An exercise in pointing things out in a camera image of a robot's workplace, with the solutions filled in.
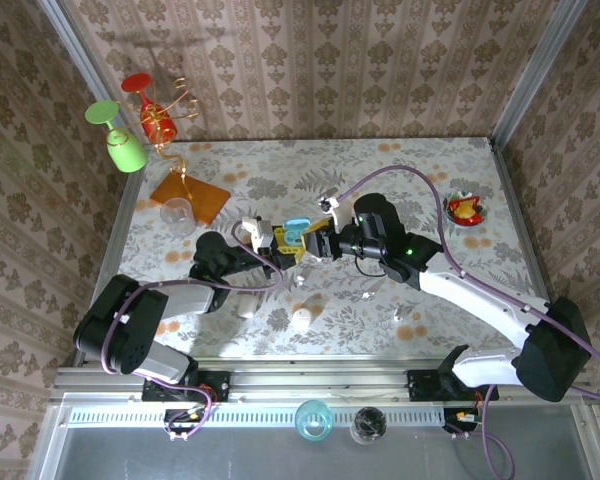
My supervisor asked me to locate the blue silicone case cover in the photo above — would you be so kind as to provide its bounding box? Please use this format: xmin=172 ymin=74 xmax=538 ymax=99
xmin=282 ymin=216 xmax=313 ymax=249

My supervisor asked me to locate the clear plastic cup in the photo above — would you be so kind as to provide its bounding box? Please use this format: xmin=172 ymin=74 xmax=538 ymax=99
xmin=158 ymin=197 xmax=197 ymax=236

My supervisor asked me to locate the orange acrylic board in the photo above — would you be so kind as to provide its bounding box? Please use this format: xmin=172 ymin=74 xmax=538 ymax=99
xmin=149 ymin=172 xmax=231 ymax=225

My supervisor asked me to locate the floral printed tablecloth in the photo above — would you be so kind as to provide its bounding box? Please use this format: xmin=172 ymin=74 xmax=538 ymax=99
xmin=97 ymin=137 xmax=556 ymax=359

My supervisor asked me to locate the patterned bowl with colourful items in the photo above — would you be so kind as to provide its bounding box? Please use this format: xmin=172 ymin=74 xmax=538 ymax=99
xmin=442 ymin=189 xmax=490 ymax=229

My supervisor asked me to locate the green wine glass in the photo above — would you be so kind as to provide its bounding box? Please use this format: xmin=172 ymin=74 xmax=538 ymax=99
xmin=84 ymin=99 xmax=149 ymax=174

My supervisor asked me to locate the red wine glass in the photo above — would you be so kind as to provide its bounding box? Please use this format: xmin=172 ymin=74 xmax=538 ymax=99
xmin=120 ymin=72 xmax=180 ymax=147

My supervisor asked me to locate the teal drinking glass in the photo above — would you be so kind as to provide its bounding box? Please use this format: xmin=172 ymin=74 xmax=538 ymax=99
xmin=294 ymin=398 xmax=335 ymax=442

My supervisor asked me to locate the black connector block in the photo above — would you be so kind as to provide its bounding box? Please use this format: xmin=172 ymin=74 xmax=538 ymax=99
xmin=163 ymin=407 xmax=215 ymax=441
xmin=442 ymin=407 xmax=484 ymax=436

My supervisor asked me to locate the clear dark drinking glass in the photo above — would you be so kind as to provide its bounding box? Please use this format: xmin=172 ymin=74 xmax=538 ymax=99
xmin=349 ymin=405 xmax=387 ymax=446

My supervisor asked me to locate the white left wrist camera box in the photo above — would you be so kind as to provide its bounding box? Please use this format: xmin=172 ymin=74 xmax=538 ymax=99
xmin=240 ymin=215 xmax=275 ymax=252

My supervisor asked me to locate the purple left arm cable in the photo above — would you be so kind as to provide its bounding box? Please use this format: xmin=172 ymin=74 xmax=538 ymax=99
xmin=99 ymin=221 xmax=285 ymax=441

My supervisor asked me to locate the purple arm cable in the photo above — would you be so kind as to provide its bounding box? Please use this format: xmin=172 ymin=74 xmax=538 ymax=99
xmin=335 ymin=164 xmax=600 ymax=480
xmin=99 ymin=221 xmax=285 ymax=441

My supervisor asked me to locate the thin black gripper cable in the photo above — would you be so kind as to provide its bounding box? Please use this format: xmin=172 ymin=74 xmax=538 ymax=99
xmin=353 ymin=255 xmax=390 ymax=280

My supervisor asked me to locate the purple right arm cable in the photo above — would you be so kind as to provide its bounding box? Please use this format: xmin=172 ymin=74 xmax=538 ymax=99
xmin=335 ymin=164 xmax=600 ymax=480

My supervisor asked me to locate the gold wire glass rack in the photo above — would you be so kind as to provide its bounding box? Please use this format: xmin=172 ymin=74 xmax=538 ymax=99
xmin=114 ymin=77 xmax=201 ymax=202

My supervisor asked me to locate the aluminium mounting rail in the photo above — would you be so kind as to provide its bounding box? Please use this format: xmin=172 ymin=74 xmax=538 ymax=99
xmin=49 ymin=353 xmax=599 ymax=404

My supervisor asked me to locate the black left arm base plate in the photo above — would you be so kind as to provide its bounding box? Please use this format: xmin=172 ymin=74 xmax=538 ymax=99
xmin=140 ymin=369 xmax=231 ymax=403

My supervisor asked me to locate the slotted grey cable duct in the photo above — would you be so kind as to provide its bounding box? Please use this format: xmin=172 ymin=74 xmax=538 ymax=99
xmin=67 ymin=407 xmax=456 ymax=427

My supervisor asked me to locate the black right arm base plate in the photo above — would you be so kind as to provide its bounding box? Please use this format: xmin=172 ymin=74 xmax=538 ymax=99
xmin=406 ymin=368 xmax=500 ymax=403

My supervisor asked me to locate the aluminium frame post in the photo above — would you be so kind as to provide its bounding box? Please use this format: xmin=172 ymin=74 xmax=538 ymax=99
xmin=35 ymin=0 xmax=149 ymax=166
xmin=488 ymin=0 xmax=589 ymax=147

